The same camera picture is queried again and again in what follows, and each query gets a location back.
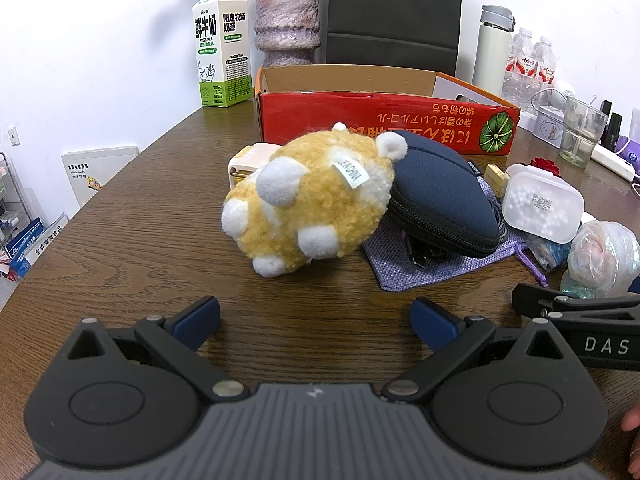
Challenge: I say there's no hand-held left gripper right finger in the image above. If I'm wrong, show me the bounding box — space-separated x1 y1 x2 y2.
382 297 572 404

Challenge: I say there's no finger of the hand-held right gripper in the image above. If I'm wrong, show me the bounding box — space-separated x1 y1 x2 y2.
512 282 640 323

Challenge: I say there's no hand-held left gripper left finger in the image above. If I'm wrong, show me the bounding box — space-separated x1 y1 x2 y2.
65 296 249 404

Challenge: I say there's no yellow white plush toy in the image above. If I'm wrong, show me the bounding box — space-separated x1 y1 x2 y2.
221 122 408 279

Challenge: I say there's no red cardboard box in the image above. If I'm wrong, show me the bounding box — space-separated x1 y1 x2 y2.
255 65 522 157

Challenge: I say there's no wooden desktop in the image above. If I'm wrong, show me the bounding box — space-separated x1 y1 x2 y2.
0 67 640 480

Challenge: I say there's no person's right hand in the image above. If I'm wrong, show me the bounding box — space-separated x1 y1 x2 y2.
620 404 640 480

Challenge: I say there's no iridescent wrapped rose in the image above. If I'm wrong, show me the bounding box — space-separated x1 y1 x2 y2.
560 220 640 299

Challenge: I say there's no blue clear plastic wrapper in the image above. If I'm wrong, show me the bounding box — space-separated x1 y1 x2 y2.
526 236 572 274

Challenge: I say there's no white plastic bead container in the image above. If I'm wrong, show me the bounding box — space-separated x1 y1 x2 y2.
501 170 586 245

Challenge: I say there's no navy zip pouch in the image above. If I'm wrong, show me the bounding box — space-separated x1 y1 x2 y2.
385 129 502 259

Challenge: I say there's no white power strip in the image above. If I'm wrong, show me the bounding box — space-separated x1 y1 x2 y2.
590 144 640 184

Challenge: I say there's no small red rose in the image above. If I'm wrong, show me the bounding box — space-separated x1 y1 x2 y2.
520 156 564 179

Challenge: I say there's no purple tissue pack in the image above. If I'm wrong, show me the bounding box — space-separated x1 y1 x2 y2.
615 134 640 167

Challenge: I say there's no clear glass cup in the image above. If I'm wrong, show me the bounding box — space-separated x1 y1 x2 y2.
559 96 610 169

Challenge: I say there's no white sign board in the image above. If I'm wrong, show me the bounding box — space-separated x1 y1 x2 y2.
61 146 141 209

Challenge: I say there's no white tin box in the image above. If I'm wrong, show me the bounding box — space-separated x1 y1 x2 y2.
531 104 571 149

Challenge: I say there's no blue white packet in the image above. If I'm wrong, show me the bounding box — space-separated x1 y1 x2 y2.
7 217 47 279

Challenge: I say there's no white ball-shaped device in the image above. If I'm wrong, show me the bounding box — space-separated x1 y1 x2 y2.
549 80 577 109

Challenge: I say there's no clear water bottle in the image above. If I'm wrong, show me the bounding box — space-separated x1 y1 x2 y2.
502 27 537 106
532 35 559 94

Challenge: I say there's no white thermos bottle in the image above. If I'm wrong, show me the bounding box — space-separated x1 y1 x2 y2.
472 5 516 99

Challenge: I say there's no white green milk carton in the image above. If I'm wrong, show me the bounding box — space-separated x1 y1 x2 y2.
192 0 251 109

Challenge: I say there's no pink stone vase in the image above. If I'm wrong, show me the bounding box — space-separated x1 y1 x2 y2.
255 0 321 68

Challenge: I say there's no black paper bag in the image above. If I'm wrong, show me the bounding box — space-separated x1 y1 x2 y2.
326 0 464 77

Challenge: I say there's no purple cloth drawstring bag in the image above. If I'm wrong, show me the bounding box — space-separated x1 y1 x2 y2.
362 175 551 292

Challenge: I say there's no cream wall charger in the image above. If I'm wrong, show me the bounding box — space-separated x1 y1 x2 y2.
227 142 281 189

